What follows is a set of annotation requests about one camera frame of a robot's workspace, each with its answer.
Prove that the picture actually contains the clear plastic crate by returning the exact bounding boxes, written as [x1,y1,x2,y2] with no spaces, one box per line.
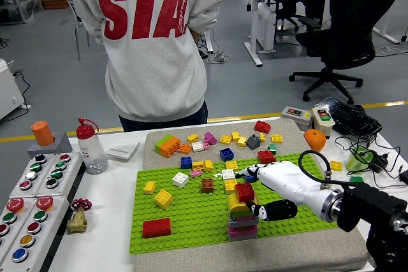
[0,0,45,25]

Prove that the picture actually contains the white switch plate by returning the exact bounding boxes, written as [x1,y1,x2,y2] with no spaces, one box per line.
[104,140,141,161]

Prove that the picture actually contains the lime long brick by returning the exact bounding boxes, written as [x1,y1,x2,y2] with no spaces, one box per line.
[154,134,173,155]

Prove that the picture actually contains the grey switch box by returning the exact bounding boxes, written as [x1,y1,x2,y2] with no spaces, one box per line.
[280,106,314,132]

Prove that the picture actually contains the orange long brick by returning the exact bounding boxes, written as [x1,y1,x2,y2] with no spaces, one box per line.
[159,136,181,158]

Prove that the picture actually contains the black office chair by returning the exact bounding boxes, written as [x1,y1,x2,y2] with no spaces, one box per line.
[288,0,407,106]

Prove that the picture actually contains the control box yellow blue buttons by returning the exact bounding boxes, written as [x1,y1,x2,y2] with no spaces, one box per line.
[0,195,70,272]

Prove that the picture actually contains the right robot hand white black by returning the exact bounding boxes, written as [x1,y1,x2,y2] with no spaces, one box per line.
[235,161,332,222]

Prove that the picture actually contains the orange cylinder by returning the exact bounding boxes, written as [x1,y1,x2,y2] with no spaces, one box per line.
[31,120,55,147]

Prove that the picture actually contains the brown brick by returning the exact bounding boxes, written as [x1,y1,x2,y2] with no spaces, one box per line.
[200,178,215,194]

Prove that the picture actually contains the green translucent cup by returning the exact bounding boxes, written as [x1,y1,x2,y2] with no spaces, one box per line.
[346,145,374,173]

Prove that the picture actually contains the lime flat brick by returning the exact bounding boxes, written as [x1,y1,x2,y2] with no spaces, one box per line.
[228,208,253,218]

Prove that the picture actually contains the control box with white button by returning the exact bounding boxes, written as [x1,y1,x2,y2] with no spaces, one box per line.
[9,153,57,199]

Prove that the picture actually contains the cream switch box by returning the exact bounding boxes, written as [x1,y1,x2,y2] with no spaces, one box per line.
[311,106,336,139]

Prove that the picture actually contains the white cabinet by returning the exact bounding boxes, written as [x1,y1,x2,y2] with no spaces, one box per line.
[0,58,32,122]

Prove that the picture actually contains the white square brick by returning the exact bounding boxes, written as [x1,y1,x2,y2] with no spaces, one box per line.
[171,171,189,189]

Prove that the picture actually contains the orange fruit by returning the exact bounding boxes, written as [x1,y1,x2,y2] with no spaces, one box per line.
[303,129,327,152]

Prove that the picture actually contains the thin black cable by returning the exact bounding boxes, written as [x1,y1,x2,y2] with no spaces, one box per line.
[334,134,403,190]

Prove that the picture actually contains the blue brick with round hole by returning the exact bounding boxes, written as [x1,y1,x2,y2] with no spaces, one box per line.
[219,147,235,162]

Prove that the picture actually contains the control box two green buttons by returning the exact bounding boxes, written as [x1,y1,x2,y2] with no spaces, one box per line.
[34,152,84,198]

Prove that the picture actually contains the grey foam mat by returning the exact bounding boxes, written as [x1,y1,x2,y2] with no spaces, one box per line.
[133,118,370,272]

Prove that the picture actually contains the yellow arched brick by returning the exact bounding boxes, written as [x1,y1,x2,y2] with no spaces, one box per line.
[227,190,259,217]

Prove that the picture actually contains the squeeze bottle red cap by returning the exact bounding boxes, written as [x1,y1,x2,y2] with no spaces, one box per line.
[75,117,110,176]

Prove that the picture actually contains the grey block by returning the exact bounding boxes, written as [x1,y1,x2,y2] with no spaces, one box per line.
[26,131,73,160]

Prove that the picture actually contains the brown wooden pallet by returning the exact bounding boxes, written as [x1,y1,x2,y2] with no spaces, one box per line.
[38,0,69,11]

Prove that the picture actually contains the red square brick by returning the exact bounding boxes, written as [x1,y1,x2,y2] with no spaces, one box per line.
[235,182,255,203]

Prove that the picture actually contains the white computer tower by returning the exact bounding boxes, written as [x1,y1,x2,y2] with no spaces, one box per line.
[256,3,277,54]

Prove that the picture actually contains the white desk foot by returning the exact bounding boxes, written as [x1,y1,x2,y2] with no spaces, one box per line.
[372,25,403,45]

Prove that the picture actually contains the magenta brick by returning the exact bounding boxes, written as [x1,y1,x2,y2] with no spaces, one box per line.
[203,131,218,146]

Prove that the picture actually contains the control box red mushroom button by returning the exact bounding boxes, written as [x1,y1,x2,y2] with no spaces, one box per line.
[0,197,36,265]

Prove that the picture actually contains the red sloped brick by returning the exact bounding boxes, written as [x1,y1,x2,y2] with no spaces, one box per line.
[254,120,272,134]

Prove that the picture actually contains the white power strip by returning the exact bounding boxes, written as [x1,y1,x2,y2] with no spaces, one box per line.
[207,51,231,64]

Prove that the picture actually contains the red long brick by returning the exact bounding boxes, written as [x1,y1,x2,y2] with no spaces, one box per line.
[142,217,172,239]

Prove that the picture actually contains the metal chair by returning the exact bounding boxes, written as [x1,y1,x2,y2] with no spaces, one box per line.
[71,4,92,62]

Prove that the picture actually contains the black power adapter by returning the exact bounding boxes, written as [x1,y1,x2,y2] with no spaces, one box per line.
[369,152,390,174]

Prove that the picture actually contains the large yellow square brick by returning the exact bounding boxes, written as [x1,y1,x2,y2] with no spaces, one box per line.
[154,189,173,210]

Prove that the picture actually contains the green studded baseplate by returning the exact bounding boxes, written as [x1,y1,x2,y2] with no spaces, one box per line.
[128,152,351,255]

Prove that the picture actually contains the brass valve red handwheel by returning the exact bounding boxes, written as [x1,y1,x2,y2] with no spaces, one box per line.
[66,197,92,235]

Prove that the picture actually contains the grey sloped brick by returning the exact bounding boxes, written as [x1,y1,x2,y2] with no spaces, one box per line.
[245,134,261,150]

